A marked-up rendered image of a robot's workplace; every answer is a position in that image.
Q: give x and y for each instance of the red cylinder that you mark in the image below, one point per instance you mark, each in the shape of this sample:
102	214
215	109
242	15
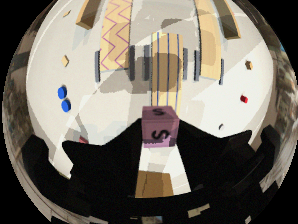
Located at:
244	99

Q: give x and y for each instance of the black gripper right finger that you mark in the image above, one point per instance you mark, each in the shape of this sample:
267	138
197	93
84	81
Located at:
201	152

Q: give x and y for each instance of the blue round disc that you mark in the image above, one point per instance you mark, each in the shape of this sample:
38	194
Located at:
62	92
66	106

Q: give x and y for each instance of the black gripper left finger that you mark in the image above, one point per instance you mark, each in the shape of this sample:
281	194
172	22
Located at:
121	156

